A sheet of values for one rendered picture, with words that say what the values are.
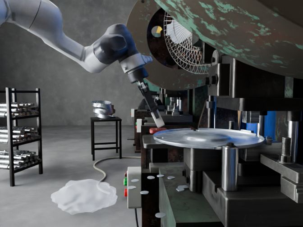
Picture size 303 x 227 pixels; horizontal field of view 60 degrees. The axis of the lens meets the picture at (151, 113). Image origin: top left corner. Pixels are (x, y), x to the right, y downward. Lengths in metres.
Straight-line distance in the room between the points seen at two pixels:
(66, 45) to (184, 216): 0.68
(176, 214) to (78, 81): 6.98
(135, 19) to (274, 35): 1.83
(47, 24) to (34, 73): 6.95
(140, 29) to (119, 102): 5.36
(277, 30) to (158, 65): 1.76
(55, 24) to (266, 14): 0.70
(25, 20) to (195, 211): 0.68
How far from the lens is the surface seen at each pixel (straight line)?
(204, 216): 0.60
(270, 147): 0.71
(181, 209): 0.62
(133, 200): 0.97
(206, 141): 0.67
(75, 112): 7.50
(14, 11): 0.85
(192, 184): 0.70
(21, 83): 7.92
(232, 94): 0.67
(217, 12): 0.31
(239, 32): 0.33
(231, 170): 0.56
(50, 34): 0.89
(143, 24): 2.08
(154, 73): 2.02
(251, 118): 0.74
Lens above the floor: 0.90
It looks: 5 degrees down
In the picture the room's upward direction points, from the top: straight up
